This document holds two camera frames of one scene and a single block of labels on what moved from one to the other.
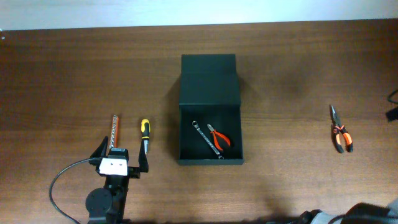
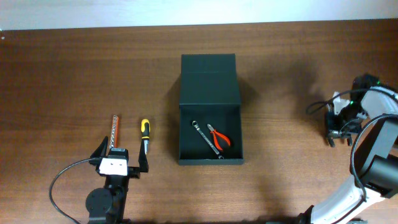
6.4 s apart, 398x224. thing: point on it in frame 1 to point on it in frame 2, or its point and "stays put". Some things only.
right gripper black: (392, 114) to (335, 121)
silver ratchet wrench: (195, 124) stays put
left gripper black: (134, 172) stays put
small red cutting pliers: (216, 134) stays put
